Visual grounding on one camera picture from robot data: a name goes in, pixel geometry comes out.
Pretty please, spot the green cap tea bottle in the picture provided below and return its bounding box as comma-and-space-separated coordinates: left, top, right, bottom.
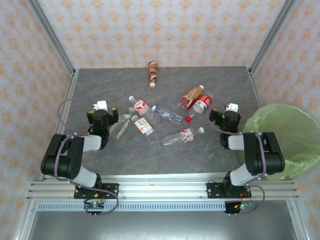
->
108, 109, 137, 141

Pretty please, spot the red label plastic bottle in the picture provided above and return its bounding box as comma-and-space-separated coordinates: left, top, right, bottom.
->
192, 93, 214, 115

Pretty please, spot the red and white label bottle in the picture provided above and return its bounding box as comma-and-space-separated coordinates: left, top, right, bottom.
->
128, 95, 161, 126

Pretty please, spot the grey cap white label bottle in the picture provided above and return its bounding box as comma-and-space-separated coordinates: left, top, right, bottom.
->
130, 114, 154, 137

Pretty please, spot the orange label plastic bottle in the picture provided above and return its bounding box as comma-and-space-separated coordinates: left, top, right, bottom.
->
178, 84, 205, 110

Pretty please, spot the long clear red label bottle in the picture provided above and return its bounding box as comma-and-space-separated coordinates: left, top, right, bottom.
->
151, 126, 205, 147

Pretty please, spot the blue label clear bottle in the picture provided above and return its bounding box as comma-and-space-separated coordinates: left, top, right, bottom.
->
151, 104, 184, 125

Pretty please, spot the brown label plastic bottle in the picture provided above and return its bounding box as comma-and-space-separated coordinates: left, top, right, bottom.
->
147, 61, 160, 88

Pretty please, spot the round waste bin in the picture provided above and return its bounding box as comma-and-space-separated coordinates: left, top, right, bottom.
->
242, 103, 320, 181

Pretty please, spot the green plastic bin liner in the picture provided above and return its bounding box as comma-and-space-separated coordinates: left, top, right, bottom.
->
242, 103, 320, 181

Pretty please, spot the controller circuit board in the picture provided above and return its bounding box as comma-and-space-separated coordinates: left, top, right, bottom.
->
224, 200, 255, 216
83, 199, 106, 216

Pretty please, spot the grey metal shelf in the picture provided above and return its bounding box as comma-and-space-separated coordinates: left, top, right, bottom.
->
13, 199, 310, 240

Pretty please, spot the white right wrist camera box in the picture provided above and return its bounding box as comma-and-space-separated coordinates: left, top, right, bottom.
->
224, 102, 239, 113

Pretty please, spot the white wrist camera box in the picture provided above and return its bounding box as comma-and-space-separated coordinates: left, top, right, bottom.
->
224, 102, 239, 113
96, 100, 109, 113

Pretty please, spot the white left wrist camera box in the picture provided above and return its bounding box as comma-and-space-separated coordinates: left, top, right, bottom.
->
96, 100, 109, 113

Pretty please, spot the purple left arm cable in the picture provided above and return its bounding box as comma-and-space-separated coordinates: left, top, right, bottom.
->
53, 98, 120, 216

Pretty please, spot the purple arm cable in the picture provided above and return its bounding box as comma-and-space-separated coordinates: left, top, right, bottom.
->
53, 98, 120, 216
207, 102, 266, 216

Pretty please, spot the aluminium table side rail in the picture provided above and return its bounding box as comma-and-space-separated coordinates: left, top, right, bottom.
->
247, 67, 264, 109

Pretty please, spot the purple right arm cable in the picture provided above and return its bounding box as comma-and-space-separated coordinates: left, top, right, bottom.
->
207, 102, 266, 216

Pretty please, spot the aluminium frame post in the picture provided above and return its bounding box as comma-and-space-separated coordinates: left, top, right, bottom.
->
249, 0, 299, 74
26, 0, 76, 76

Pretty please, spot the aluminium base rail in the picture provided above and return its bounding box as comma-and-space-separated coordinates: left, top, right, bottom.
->
26, 174, 300, 201

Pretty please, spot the slotted grey cable duct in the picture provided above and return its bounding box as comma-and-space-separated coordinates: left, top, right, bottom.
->
37, 202, 226, 212

